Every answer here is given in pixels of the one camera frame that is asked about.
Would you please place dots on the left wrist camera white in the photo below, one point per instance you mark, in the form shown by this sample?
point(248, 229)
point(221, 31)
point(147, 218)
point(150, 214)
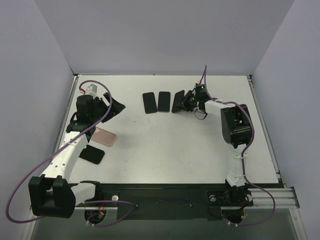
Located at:
point(90, 90)

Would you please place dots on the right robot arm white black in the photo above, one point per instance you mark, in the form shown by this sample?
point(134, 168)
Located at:
point(236, 126)

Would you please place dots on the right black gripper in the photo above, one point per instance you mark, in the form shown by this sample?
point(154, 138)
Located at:
point(188, 99)

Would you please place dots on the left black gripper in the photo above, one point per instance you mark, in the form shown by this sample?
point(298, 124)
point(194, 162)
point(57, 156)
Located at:
point(105, 107)

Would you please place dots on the black phone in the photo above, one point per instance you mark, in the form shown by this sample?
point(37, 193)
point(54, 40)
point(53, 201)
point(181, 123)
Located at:
point(149, 102)

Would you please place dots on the blue phone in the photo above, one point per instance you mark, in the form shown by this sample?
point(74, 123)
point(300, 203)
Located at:
point(164, 100)

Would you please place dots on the aluminium frame rail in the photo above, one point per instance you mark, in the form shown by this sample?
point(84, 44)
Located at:
point(273, 195)

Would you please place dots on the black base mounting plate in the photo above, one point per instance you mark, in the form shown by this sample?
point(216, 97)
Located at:
point(168, 202)

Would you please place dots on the black ring phone case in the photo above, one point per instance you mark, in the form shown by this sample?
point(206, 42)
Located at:
point(92, 154)

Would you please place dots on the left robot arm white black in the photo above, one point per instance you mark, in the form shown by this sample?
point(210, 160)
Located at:
point(51, 194)

